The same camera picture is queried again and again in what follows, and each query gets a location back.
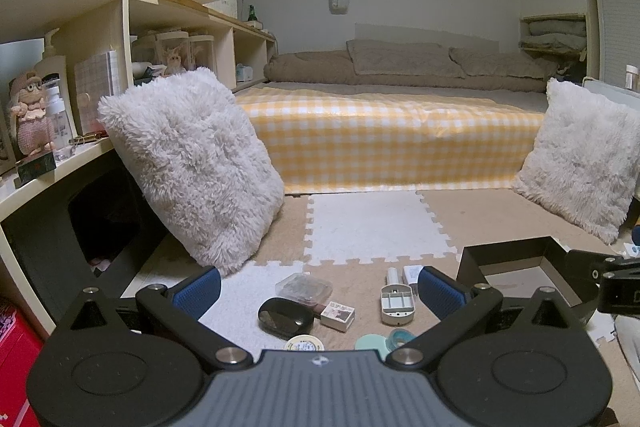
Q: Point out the white side cabinet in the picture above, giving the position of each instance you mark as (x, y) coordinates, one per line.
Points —
(615, 94)

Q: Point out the white USB charger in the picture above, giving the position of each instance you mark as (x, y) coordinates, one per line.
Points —
(411, 274)

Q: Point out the black cardboard box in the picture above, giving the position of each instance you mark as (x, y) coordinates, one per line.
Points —
(518, 268)

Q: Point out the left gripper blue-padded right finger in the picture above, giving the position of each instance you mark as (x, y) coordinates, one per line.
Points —
(463, 313)

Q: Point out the beige duvet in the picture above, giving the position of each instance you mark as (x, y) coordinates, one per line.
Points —
(365, 62)

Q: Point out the white pump bottle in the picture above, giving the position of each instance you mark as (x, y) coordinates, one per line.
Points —
(52, 76)

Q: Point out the round yellow tin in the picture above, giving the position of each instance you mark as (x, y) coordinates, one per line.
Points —
(304, 342)

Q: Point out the yellow gingham mattress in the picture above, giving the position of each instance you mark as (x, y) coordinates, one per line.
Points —
(324, 142)

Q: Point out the black glossy oval case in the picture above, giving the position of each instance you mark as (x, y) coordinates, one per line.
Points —
(285, 318)

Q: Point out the white fluffy pillow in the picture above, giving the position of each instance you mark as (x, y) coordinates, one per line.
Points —
(584, 166)
(199, 163)

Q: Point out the teal tape roll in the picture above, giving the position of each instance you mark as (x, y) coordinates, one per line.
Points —
(398, 338)

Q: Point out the white cylinder tube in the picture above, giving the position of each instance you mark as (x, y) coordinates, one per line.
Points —
(392, 276)

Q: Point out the clear plastic container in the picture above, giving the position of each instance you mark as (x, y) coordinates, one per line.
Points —
(304, 288)

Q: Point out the doll figurine with glasses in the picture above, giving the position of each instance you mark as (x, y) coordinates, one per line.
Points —
(31, 129)

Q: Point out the plaid notebook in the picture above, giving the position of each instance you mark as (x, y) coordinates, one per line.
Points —
(96, 77)

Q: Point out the left white fluffy pillow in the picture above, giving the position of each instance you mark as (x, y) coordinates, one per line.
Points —
(199, 163)

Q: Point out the UV gel polish box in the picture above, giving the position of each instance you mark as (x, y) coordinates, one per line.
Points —
(337, 316)

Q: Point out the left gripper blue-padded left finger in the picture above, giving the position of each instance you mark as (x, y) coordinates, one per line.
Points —
(174, 313)

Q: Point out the grey plastic tray part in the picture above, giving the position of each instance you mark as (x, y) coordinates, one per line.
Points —
(397, 305)

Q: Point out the wooden shelf unit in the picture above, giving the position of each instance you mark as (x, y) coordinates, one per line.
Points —
(91, 38)

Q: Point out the rabbit plush toy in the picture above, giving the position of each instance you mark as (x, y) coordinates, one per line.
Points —
(173, 62)

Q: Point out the right white fluffy pillow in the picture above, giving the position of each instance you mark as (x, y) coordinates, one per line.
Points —
(584, 166)

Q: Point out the mint green round object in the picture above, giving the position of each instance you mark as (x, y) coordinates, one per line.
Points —
(372, 342)

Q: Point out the folded blankets stack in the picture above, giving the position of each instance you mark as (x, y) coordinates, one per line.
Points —
(555, 35)

